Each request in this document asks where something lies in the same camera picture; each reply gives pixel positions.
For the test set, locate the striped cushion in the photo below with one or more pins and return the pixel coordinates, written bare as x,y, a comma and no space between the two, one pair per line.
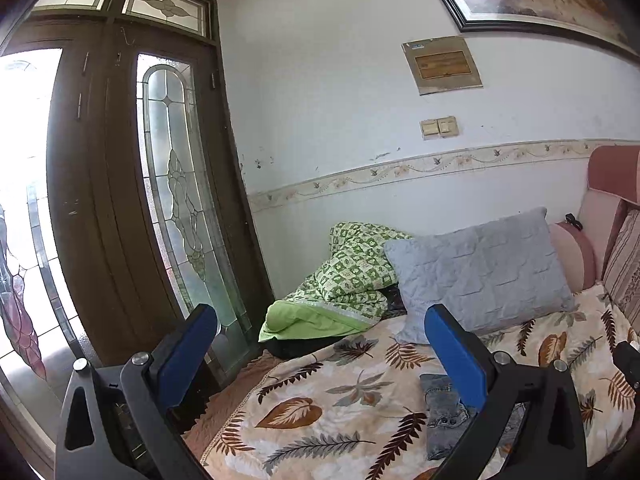
627,265

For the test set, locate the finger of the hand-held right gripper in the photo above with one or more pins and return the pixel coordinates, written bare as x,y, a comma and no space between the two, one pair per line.
630,365

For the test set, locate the electrical panel box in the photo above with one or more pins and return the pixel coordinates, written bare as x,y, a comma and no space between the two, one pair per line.
442,65

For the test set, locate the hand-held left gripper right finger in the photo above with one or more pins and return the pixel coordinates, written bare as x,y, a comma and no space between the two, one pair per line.
455,355

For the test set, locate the leaf print blanket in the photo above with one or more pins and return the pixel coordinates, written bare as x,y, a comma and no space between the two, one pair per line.
325,425

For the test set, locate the grey quilted pillow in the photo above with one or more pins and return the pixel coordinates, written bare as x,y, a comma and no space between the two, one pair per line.
475,270

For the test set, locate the grey denim pants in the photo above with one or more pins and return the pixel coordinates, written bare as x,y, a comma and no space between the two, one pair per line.
442,410

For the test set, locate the pink bolster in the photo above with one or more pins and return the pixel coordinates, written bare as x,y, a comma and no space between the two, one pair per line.
575,255

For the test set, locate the small black object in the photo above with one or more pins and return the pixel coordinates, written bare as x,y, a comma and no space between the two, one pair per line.
572,221

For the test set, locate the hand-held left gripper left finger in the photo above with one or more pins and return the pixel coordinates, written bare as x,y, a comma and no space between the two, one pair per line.
185,355

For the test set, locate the brown wooden glass door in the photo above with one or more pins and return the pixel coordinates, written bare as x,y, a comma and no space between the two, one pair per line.
105,210

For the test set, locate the stained glass door panel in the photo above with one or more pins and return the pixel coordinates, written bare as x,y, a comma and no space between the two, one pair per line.
22,320

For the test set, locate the pink sofa backrest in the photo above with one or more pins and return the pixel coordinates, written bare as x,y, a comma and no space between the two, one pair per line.
610,175

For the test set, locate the green patterned quilt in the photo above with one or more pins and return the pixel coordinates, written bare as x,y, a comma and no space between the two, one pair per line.
350,270

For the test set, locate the beige light switch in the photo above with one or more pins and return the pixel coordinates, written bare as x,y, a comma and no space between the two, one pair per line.
429,130
448,127

